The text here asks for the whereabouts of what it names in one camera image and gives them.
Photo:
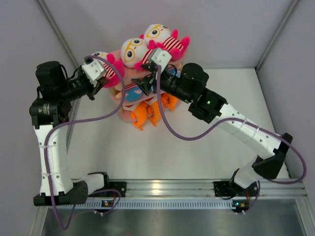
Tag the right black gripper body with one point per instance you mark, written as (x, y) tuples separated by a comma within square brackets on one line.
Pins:
[(170, 84)]

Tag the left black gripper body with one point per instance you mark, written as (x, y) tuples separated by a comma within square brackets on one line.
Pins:
[(76, 87)]

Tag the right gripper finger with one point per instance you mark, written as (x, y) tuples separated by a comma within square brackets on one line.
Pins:
[(151, 67), (147, 85)]

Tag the white glasses plush face up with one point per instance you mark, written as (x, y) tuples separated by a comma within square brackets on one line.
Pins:
[(111, 76)]

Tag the boy doll plush large head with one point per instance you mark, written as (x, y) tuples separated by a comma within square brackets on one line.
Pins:
[(133, 94)]

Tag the white plush face down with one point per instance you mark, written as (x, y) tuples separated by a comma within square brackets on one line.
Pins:
[(135, 52)]

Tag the orange shark plush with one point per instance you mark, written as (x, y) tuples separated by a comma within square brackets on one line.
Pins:
[(169, 101), (153, 110), (139, 114)]

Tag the white glasses plush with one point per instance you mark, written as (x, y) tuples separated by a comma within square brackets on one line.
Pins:
[(166, 39)]

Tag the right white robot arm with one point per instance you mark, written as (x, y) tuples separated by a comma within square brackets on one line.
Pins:
[(270, 148)]

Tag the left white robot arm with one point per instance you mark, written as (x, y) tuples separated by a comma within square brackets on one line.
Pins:
[(57, 187)]

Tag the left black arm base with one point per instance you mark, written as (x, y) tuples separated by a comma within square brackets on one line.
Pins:
[(115, 188)]

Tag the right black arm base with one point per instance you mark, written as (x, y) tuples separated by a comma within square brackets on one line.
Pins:
[(227, 189)]

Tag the pink three-tier shelf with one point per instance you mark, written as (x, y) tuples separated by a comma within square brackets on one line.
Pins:
[(126, 109)]

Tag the boy doll plush shelf right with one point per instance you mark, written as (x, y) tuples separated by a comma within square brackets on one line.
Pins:
[(174, 70)]

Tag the orange shark plush in shelf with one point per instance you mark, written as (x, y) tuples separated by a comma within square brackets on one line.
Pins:
[(169, 101)]

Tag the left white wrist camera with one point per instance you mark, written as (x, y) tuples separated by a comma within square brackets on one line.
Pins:
[(94, 71)]

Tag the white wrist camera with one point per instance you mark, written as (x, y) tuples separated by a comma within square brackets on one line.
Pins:
[(159, 57), (94, 71)]

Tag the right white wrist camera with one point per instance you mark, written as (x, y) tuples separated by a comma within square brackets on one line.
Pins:
[(159, 57)]

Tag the white slotted cable duct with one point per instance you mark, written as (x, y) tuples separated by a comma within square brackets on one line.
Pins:
[(175, 204)]

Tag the aluminium front rail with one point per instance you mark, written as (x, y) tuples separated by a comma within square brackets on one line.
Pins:
[(203, 188)]

